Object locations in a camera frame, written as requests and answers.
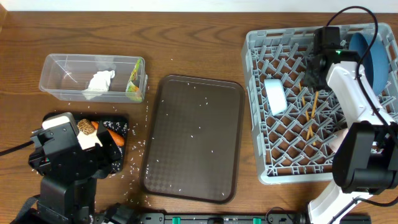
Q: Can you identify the orange carrot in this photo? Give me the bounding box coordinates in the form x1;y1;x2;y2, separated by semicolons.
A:
91;121;125;146

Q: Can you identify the white rice pile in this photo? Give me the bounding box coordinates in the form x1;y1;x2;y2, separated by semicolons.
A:
76;120;128;174

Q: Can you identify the brown food scrap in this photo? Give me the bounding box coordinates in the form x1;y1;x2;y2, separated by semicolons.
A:
77;119;96;135

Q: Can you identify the yellow green snack wrapper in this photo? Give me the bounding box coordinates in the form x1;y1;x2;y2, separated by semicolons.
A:
126;58;142;93

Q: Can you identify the white paper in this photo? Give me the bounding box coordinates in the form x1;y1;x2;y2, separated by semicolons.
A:
82;70;115;100

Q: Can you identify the light blue rice bowl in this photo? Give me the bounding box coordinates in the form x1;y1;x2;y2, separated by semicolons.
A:
264;79;287;116

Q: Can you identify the wooden chopstick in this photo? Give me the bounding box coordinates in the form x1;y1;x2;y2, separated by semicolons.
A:
306;91;319;140
302;91;319;140

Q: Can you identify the pink cup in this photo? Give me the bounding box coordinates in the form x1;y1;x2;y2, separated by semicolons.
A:
329;128;348;152

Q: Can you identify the blue plate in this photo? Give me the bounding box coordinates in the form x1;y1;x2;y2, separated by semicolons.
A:
349;32;389;96

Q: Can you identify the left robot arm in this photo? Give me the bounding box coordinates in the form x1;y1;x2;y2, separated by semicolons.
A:
13;122;139;223

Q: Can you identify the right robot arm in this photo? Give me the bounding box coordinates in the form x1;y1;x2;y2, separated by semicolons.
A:
304;26;397;223

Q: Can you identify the grey dishwasher rack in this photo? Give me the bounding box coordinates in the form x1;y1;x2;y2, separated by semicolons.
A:
242;23;397;185

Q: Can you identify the black plastic tray bin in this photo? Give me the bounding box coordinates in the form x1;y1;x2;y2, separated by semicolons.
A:
31;112;128;179

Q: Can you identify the clear plastic bin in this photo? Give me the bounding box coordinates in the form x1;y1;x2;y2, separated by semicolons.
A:
39;54;147;103

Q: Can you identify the brown serving tray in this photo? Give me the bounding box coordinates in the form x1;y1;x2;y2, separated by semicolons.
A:
140;75;245;204

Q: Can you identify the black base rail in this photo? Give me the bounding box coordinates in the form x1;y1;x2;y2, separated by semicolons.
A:
93;212;373;224

